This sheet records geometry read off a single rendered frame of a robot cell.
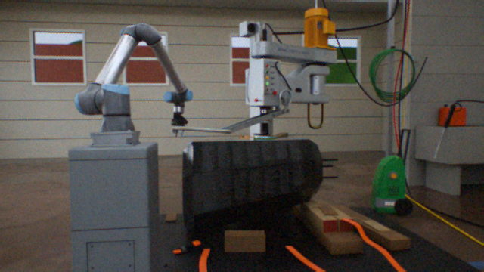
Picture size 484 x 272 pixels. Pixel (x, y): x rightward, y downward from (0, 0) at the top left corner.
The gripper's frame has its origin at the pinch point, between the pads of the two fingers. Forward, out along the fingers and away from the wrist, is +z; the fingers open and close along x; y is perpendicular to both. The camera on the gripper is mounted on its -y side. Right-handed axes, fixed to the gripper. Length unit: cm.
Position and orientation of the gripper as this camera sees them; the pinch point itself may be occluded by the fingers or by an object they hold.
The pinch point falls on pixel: (178, 135)
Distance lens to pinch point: 279.8
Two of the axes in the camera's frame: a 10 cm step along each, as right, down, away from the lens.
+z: -0.6, 10.0, 0.2
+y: -4.4, -0.1, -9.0
